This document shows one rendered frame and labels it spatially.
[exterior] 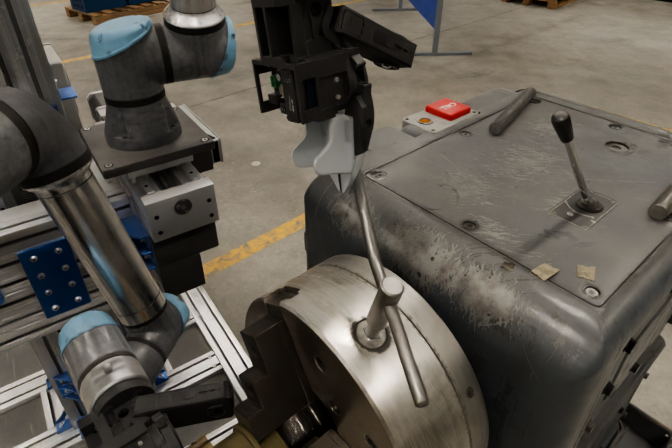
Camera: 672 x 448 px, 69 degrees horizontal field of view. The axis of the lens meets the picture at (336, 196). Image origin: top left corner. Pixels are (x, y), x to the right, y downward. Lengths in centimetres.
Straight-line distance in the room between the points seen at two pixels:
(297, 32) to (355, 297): 28
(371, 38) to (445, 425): 39
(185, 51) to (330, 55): 59
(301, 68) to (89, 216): 42
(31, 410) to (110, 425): 128
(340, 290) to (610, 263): 31
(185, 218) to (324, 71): 62
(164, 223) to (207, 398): 44
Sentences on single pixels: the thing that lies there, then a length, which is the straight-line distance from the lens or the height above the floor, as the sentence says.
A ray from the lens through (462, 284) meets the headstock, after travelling 58.
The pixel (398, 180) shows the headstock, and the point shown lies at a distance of 71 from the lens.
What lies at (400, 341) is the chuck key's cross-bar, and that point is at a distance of 44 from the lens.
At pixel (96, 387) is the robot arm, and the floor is 111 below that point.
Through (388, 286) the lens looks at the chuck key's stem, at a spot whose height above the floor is 131.
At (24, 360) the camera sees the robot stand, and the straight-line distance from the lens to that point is 209.
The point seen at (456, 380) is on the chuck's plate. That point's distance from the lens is 55.
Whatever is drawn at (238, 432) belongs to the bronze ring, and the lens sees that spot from 60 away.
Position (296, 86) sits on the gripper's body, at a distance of 43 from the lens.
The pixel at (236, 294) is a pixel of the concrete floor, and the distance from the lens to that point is 234.
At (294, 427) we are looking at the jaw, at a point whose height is 105.
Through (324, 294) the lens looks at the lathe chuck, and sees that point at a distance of 55.
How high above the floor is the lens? 162
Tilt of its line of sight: 34 degrees down
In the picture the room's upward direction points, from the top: straight up
